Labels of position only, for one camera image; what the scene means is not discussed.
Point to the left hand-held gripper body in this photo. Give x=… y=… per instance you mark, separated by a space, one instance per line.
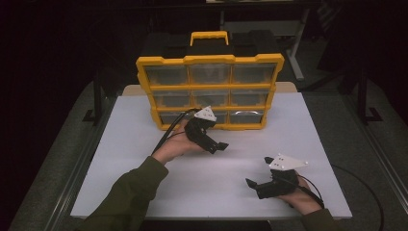
x=195 y=131

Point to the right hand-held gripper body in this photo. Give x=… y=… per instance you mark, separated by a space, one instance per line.
x=279 y=187

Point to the clear plastic drawer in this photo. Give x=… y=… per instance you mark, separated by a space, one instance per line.
x=247 y=118

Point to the yellow black drawer organizer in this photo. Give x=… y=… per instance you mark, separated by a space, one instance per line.
x=208 y=59

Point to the person's left hand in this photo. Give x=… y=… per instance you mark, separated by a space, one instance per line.
x=174 y=146

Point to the person's right hand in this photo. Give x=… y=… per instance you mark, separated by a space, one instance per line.
x=301 y=202

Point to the grid of clear drawers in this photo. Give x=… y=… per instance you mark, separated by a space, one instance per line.
x=208 y=73

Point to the black metal stand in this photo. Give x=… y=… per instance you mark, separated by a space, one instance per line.
x=362 y=96
x=97 y=96

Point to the white metal desk frame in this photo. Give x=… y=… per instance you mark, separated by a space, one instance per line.
x=293 y=64

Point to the aluminium rail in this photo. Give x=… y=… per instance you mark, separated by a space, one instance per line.
x=385 y=159
x=81 y=166

